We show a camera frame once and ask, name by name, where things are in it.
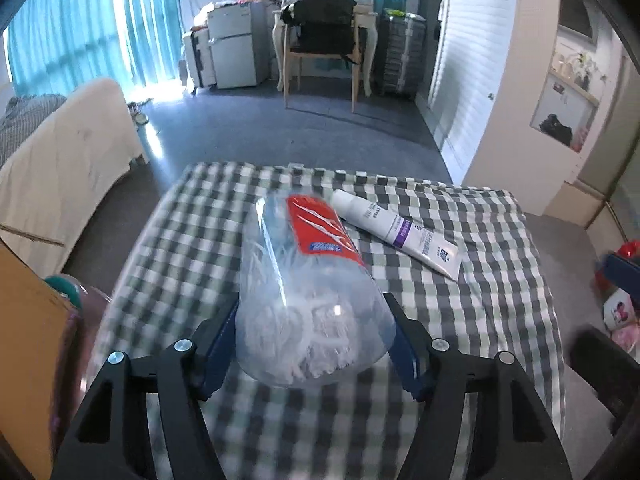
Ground white cartoon bag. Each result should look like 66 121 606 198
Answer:
603 288 637 332

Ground red fire extinguisher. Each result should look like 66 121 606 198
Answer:
596 240 639 289

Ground silver mini fridge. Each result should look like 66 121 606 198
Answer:
207 1 270 89

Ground grey checked blanket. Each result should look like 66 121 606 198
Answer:
0 94 66 166

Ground blue curtains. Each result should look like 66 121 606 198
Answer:
3 0 182 96

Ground white purple cream tube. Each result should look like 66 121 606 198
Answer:
330 190 461 281

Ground cardboard box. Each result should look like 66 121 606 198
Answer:
1 246 74 479

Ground wooden chair with black bag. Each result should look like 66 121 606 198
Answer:
281 0 366 105

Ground white vanity desk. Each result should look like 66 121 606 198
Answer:
271 0 378 98

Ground white louvered wardrobe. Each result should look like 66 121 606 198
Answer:
419 0 627 224

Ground clear cotton swab jar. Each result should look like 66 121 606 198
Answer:
235 193 396 389

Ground white covered sofa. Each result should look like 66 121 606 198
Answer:
1 78 148 278

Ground dark drawer tower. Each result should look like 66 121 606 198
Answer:
374 9 426 98

